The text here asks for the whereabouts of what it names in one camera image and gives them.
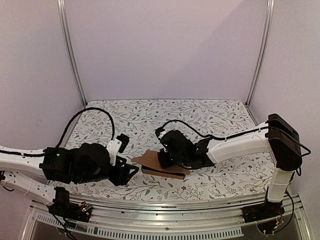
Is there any brown cardboard box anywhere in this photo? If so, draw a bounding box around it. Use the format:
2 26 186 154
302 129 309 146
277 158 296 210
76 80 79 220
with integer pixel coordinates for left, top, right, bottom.
131 150 191 180

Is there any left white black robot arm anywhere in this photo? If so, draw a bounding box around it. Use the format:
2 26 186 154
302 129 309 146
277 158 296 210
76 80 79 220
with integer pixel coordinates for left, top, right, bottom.
0 140 139 206

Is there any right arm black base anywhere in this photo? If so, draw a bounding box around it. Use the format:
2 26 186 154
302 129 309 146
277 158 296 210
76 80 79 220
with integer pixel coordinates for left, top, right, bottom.
241 198 285 223

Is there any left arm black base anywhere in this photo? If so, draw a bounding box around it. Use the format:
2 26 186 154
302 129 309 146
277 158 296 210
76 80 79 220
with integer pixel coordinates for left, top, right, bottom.
48 186 93 223

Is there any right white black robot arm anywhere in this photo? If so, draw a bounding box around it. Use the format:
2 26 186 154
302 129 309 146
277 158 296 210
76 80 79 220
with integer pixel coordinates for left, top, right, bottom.
155 113 303 218

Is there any floral patterned table mat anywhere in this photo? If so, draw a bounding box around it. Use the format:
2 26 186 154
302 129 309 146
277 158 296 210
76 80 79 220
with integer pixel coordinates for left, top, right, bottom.
65 99 274 202

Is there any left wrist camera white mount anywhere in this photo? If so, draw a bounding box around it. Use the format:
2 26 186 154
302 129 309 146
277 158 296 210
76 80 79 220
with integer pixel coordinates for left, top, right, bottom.
106 133 130 167

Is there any aluminium front rail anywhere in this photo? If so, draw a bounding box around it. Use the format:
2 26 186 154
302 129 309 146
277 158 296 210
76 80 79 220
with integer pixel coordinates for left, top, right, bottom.
28 193 305 238

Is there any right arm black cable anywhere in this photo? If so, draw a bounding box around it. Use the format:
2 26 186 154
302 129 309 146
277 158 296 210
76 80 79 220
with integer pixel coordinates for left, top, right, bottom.
159 119 312 158

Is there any left aluminium frame post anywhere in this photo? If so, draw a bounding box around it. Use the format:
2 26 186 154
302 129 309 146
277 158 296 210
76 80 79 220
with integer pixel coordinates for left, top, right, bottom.
56 0 87 106

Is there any aluminium frame post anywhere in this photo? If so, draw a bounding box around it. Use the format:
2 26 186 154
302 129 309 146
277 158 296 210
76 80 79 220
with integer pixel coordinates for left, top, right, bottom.
245 0 275 108
56 0 87 106

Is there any right aluminium frame post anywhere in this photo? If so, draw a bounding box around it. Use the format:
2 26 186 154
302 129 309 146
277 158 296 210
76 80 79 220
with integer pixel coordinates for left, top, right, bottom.
245 0 275 108

